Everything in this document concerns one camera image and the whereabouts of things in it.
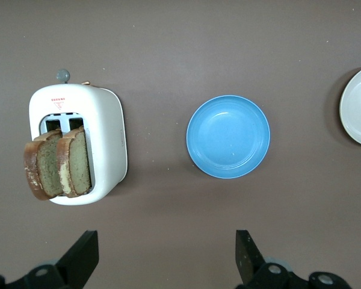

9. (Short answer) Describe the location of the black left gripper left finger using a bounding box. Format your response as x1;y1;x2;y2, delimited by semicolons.
0;230;99;289

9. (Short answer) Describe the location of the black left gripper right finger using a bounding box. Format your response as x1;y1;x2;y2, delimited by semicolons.
235;230;353;289

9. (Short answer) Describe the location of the light crust bread slice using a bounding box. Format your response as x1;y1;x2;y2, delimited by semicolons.
56;126;93;199

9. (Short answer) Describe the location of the blue plate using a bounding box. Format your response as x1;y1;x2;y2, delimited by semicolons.
185;95;271;179

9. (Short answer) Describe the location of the dark crust bread slice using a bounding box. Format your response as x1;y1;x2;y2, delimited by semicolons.
23;129;64;201

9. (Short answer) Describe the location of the white two-slot toaster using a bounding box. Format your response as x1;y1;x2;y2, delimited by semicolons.
28;69;129;207

